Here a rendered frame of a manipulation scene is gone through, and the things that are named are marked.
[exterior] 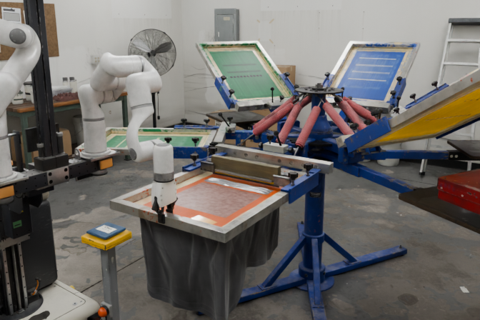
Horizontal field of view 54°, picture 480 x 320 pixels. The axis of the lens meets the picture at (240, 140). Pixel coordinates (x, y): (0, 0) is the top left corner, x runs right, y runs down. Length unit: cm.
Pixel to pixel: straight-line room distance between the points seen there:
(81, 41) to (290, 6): 279
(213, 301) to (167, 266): 25
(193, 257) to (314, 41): 494
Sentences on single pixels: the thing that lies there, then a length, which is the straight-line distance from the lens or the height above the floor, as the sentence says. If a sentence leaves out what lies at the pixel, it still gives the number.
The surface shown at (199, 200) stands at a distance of 207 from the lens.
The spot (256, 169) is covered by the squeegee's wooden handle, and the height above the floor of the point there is 103.
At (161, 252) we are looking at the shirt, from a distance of 207.
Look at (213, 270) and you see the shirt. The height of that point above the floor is 76.
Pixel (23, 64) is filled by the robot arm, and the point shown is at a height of 156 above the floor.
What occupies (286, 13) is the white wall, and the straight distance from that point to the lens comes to 673.
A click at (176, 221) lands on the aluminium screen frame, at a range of 181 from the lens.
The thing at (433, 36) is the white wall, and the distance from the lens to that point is 609.
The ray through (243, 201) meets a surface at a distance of 206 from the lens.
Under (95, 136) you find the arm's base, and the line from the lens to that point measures 215.
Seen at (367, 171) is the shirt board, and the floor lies 92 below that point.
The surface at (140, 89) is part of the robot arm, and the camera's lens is 181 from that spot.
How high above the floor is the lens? 170
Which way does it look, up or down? 14 degrees down
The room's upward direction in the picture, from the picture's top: straight up
